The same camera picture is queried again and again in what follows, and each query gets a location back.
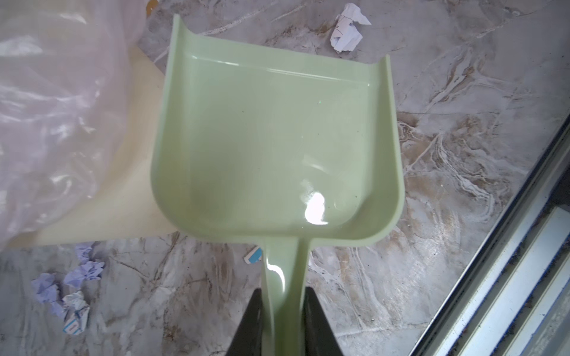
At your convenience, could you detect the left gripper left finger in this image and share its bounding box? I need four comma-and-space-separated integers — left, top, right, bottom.
226, 289, 264, 356

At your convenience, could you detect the purple white paper scrap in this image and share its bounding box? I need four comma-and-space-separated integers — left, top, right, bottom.
31, 273, 91, 336

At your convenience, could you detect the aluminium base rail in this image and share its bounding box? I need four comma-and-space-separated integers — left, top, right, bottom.
412, 123, 569, 355

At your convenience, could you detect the cream trash bin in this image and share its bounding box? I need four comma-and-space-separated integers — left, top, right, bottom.
8, 47, 176, 249

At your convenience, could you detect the white lined paper scrap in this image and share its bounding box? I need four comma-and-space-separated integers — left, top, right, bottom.
330, 3, 371, 53

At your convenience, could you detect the green plastic dustpan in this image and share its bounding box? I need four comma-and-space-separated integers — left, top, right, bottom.
151, 16, 405, 355

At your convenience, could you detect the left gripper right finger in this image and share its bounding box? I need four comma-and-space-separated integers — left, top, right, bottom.
304, 287, 344, 356

